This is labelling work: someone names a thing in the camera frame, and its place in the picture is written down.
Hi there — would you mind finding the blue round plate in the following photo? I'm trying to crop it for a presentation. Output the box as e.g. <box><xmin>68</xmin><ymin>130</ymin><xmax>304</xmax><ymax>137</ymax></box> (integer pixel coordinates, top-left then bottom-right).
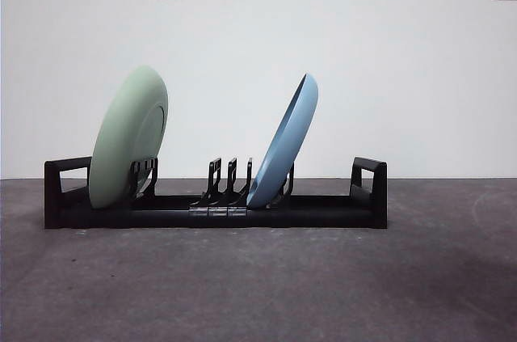
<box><xmin>246</xmin><ymin>72</ymin><xmax>319</xmax><ymax>210</ymax></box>

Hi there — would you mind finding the black plate rack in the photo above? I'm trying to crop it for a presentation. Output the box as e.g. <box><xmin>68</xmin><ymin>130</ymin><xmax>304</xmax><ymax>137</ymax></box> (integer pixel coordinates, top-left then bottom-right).
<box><xmin>43</xmin><ymin>155</ymin><xmax>389</xmax><ymax>230</ymax></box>

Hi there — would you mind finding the green round plate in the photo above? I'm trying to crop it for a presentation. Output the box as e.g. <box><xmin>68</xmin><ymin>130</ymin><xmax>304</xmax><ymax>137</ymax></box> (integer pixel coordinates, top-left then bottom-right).
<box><xmin>88</xmin><ymin>65</ymin><xmax>170</xmax><ymax>209</ymax></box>

